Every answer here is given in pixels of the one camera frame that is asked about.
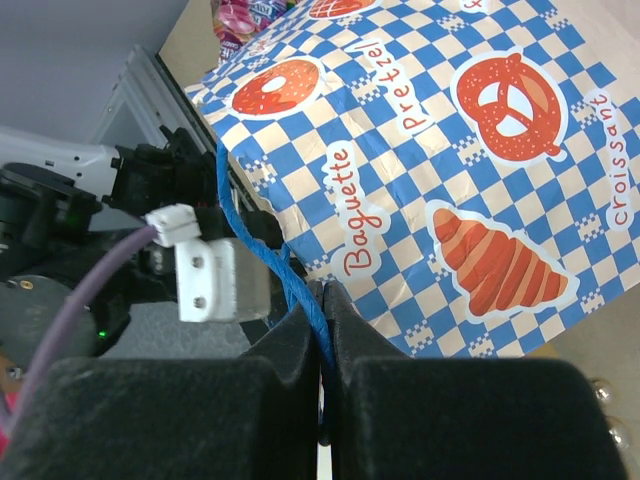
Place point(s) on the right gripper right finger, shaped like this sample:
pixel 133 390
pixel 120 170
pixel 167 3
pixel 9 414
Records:
pixel 396 417

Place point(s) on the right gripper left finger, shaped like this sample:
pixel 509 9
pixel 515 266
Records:
pixel 250 417

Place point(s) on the blue checkered paper bag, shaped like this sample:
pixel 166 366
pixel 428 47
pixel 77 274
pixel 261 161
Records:
pixel 467 170

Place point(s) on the red berry candy packet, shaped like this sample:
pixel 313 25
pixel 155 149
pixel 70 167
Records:
pixel 236 22

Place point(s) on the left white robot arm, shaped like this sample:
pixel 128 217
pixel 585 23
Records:
pixel 49 194

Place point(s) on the aluminium rail frame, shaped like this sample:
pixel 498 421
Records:
pixel 145 98

